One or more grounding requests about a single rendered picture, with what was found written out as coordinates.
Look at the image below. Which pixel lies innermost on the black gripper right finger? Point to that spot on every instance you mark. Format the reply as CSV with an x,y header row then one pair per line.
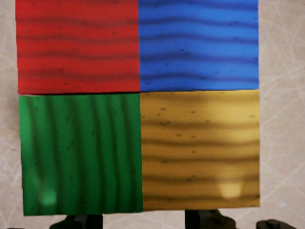
x,y
213,219

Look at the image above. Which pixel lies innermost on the red cube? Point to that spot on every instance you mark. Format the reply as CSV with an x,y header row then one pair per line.
x,y
77,47

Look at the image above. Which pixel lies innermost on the green wood-grain cube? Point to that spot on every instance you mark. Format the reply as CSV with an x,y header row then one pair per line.
x,y
81,154

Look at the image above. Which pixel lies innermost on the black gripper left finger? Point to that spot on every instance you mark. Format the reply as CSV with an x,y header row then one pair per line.
x,y
79,222

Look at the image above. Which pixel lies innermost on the blue wooden cube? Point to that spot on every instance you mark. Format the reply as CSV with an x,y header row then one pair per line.
x,y
198,45

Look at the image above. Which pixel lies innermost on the yellow wooden cube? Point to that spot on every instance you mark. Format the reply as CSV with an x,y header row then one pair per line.
x,y
200,150

